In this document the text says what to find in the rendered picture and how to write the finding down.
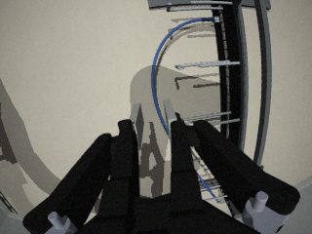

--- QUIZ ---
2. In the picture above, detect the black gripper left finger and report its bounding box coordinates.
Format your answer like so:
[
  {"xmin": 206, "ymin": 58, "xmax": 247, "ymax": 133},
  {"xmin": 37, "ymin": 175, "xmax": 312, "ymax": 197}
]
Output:
[{"xmin": 22, "ymin": 103, "xmax": 144, "ymax": 234}]

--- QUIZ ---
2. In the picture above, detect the dark grey metal rack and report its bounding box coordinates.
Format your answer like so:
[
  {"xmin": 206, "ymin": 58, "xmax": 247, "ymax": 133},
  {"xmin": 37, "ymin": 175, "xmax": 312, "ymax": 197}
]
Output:
[{"xmin": 147, "ymin": 0, "xmax": 272, "ymax": 169}]

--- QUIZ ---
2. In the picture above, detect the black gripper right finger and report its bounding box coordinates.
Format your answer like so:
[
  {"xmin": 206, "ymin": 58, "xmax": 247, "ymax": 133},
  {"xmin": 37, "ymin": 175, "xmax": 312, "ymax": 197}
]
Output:
[{"xmin": 163, "ymin": 98, "xmax": 300, "ymax": 234}]

